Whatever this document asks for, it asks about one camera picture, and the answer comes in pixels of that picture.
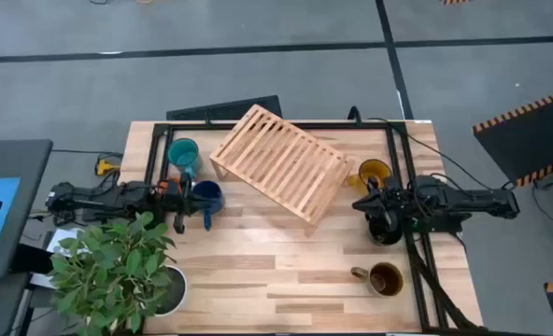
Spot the black glossy mug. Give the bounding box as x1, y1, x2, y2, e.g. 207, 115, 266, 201
367, 212, 404, 247

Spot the green leafy plant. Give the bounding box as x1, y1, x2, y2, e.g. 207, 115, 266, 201
47, 211, 177, 336

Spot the yellow plug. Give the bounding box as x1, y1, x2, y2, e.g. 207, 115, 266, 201
94, 157, 121, 177

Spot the dark grey desk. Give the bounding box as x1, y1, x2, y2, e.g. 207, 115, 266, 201
0, 138, 54, 336

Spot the white paper sheet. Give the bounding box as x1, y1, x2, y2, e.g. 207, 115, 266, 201
28, 227, 90, 289

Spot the white plant pot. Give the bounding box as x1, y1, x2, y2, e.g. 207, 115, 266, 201
153, 264, 189, 318

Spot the brown mug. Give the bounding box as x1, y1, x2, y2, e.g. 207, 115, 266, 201
349, 260, 404, 299

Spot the dark blue mug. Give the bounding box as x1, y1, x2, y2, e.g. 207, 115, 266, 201
191, 179, 226, 232

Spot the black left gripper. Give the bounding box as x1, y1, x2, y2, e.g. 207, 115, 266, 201
157, 171, 222, 235

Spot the teal glazed mug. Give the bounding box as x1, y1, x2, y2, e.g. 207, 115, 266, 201
166, 137, 204, 181

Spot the black floor grille mat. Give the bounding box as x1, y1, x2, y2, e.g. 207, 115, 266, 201
165, 94, 284, 122

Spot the black box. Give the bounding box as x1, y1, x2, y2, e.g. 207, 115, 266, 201
9, 242, 56, 276

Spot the yellow glass mug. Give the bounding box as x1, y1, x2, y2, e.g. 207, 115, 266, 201
346, 158, 393, 196

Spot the black cable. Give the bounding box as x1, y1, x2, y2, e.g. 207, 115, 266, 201
347, 105, 518, 190

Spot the orange mug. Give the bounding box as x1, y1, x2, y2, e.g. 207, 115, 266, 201
158, 178, 183, 195

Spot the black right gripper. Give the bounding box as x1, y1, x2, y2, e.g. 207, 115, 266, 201
351, 175, 416, 234

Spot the wooden slatted rack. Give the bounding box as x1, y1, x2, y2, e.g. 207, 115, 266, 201
209, 103, 355, 237

